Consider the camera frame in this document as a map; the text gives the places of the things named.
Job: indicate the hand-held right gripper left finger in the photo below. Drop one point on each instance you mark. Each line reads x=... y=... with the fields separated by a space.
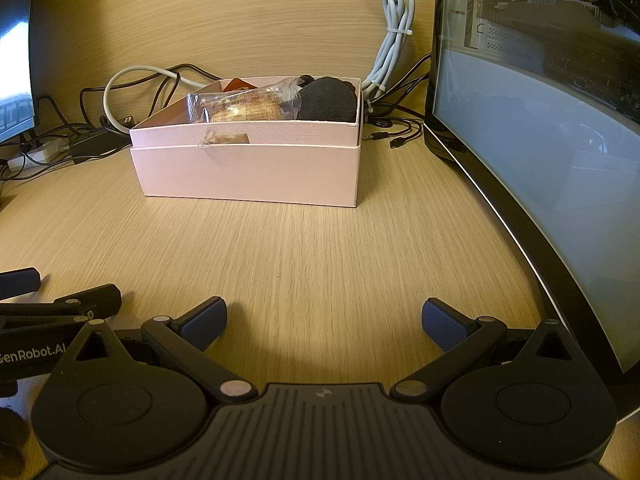
x=202 y=327

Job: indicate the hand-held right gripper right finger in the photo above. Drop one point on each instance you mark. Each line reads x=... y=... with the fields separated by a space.
x=442 y=327

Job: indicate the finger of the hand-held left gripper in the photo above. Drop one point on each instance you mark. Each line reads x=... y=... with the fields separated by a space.
x=95 y=300
x=20 y=282

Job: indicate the pink cardboard box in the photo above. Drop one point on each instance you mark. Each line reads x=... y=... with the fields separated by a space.
x=250 y=175
x=280 y=132

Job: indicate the clear snack packet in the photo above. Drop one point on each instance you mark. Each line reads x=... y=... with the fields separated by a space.
x=245 y=107

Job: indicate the white power strip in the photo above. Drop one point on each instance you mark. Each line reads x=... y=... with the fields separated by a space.
x=42 y=152

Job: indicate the black power adapter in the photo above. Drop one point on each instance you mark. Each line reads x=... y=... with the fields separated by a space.
x=97 y=142

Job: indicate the black audio jack plug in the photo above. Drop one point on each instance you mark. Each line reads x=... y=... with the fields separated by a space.
x=377 y=136

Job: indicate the black computer monitor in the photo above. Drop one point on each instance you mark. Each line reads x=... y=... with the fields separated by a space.
x=15 y=60

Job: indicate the red orange packet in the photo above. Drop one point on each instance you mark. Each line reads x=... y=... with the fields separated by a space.
x=236 y=83

